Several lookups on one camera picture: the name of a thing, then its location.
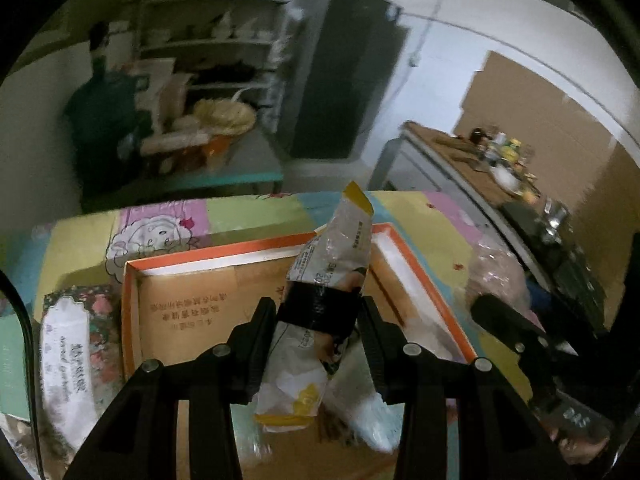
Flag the dark grey refrigerator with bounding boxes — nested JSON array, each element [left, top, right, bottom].
[[277, 0, 406, 159]]

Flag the orange rimmed cardboard box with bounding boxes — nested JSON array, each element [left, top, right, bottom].
[[122, 223, 477, 375]]

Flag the dark green water jug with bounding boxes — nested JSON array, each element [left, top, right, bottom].
[[64, 22, 151, 205]]

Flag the black cable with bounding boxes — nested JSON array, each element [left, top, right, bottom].
[[0, 268, 47, 480]]

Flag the barcode plastic packet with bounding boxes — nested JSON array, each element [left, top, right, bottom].
[[323, 342, 405, 454]]

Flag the mint green box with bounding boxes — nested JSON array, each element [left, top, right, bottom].
[[0, 314, 30, 422]]

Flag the woven basket with cloths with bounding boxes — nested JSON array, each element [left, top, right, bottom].
[[193, 99, 257, 136]]

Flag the yellow green bottle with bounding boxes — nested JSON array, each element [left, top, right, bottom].
[[501, 139, 521, 165]]

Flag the steel kettle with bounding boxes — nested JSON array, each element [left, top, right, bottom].
[[539, 197, 570, 243]]

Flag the clear crinkled plastic bag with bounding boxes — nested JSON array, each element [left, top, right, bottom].
[[464, 236, 530, 316]]

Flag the white metal shelf rack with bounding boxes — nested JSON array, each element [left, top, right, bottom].
[[134, 0, 296, 133]]

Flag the person's right hand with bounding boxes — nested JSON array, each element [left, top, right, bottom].
[[546, 426, 610, 465]]

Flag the white bowl on counter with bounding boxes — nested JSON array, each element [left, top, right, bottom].
[[490, 165, 521, 194]]

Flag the colourful cartoon play mat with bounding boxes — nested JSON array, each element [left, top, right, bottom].
[[0, 188, 534, 480]]

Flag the floral tissue pack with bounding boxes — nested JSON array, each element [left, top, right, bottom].
[[40, 285, 124, 454]]

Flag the kitchen counter with wooden top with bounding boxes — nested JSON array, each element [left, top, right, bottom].
[[369, 122, 605, 328]]

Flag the yellow white snack packet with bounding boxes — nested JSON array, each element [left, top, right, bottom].
[[255, 182, 373, 434]]

